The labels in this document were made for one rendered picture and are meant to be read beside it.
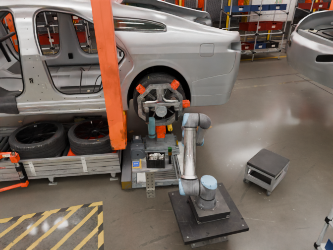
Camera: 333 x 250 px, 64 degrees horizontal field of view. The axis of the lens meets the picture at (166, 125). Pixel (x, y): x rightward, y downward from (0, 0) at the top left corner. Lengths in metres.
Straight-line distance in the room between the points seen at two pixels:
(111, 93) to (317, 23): 4.20
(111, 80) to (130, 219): 1.47
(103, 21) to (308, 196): 2.90
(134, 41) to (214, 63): 0.97
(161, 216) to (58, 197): 1.25
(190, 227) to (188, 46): 1.92
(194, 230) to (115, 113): 1.38
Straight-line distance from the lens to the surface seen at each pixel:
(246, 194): 3.34
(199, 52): 3.20
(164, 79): 3.17
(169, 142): 3.65
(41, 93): 3.50
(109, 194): 3.31
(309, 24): 5.71
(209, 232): 2.54
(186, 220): 2.59
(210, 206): 2.55
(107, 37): 2.56
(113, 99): 2.76
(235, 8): 7.39
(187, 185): 2.40
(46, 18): 6.81
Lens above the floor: 2.31
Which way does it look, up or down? 31 degrees down
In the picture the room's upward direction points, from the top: 1 degrees counter-clockwise
